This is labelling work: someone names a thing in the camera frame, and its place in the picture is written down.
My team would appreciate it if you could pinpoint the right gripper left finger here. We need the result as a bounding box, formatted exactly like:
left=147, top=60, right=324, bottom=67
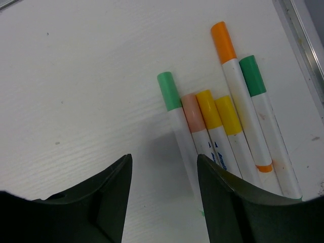
left=1, top=154, right=133, bottom=242

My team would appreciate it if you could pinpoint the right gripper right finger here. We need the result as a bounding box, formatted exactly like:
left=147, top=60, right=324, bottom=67
left=197, top=154, right=323, bottom=242

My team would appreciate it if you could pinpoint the light green cap marker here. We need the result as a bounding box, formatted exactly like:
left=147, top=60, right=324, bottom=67
left=157, top=71, right=205, bottom=215

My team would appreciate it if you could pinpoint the pink cap marker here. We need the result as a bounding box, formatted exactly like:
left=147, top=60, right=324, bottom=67
left=181, top=93, right=218, bottom=163

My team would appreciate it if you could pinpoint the orange cap marker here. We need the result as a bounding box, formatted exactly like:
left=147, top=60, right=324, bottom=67
left=211, top=21, right=273, bottom=173

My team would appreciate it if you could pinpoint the dark green cap marker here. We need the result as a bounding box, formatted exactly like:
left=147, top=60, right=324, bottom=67
left=239, top=55, right=303, bottom=201

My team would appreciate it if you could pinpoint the aluminium rail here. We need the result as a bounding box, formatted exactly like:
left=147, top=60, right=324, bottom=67
left=273, top=0, right=324, bottom=102

